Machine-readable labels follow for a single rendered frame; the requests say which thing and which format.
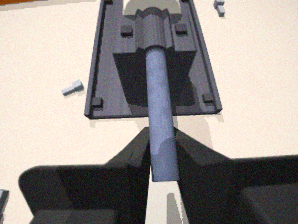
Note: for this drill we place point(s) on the blue-grey metal shaft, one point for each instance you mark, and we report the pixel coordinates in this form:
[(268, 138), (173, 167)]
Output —
[(163, 153)]

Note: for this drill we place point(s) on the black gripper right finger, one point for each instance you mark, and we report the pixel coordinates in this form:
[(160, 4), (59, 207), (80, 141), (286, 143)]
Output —
[(210, 182)]

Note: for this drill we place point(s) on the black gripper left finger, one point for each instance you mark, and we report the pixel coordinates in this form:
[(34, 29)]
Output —
[(120, 184)]

